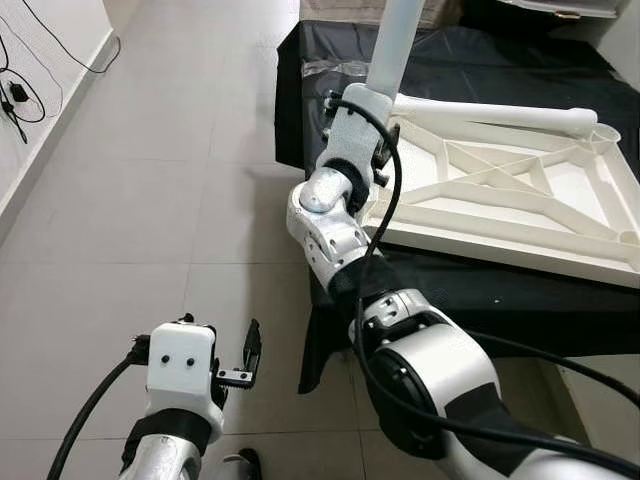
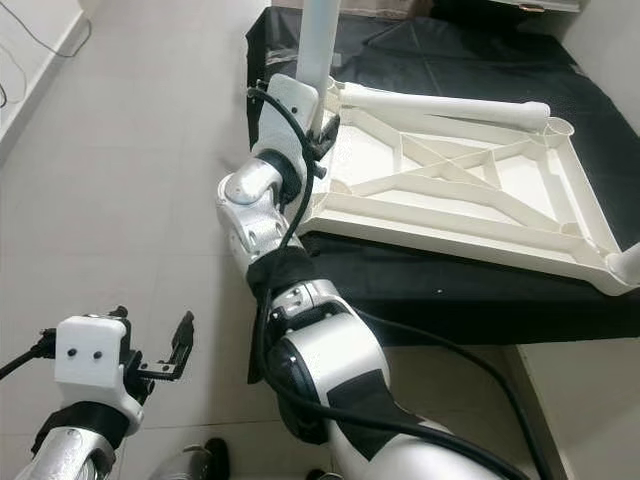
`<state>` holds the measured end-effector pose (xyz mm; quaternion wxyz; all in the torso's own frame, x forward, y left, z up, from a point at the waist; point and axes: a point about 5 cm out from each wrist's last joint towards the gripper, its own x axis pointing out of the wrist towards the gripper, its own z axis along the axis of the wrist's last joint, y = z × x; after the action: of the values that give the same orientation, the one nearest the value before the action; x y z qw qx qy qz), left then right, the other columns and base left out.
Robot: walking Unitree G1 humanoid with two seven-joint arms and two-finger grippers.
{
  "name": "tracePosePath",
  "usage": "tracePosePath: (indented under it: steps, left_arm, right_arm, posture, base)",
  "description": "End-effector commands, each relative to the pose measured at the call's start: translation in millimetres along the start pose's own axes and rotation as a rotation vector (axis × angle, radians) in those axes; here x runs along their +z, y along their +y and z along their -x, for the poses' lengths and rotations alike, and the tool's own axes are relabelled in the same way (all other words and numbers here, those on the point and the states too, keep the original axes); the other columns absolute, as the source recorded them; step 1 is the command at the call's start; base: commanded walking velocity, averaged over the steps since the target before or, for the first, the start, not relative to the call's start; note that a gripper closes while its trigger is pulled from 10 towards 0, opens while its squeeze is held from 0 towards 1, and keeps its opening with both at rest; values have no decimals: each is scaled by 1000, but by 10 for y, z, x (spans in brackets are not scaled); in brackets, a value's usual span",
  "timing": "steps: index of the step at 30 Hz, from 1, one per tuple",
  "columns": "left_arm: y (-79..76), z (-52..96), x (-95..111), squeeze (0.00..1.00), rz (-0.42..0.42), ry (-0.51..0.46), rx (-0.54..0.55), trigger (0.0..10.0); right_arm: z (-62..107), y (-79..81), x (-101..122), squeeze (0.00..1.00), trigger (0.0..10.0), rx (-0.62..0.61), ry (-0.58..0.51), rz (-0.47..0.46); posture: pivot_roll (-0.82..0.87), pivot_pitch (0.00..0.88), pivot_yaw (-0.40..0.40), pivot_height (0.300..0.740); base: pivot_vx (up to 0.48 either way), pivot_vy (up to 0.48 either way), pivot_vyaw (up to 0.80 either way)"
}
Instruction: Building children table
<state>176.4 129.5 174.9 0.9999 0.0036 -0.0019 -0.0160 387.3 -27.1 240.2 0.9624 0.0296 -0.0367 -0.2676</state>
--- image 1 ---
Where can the white plastic children table top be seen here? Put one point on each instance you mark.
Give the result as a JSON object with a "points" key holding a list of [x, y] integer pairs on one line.
{"points": [[590, 250]]}

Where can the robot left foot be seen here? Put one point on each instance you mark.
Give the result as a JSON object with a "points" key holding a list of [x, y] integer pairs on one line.
{"points": [[240, 466]]}

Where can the clear tape strip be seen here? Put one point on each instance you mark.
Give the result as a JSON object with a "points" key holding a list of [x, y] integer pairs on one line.
{"points": [[335, 68]]}

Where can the beige low platform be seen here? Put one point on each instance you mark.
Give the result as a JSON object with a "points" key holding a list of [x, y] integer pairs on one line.
{"points": [[340, 10]]}

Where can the black round basin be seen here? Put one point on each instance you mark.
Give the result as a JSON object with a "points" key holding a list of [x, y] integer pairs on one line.
{"points": [[490, 12]]}

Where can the black tablecloth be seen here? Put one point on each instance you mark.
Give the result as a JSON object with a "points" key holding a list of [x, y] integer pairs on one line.
{"points": [[500, 300]]}

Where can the black power adapter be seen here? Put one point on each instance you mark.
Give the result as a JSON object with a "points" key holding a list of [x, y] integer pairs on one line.
{"points": [[18, 92]]}

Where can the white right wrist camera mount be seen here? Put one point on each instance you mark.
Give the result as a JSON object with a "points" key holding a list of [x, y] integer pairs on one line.
{"points": [[352, 135]]}

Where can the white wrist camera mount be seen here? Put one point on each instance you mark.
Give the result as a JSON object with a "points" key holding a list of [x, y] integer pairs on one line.
{"points": [[182, 365], [352, 135]]}

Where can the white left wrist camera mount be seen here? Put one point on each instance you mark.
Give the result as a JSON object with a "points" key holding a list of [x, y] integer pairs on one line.
{"points": [[182, 365]]}

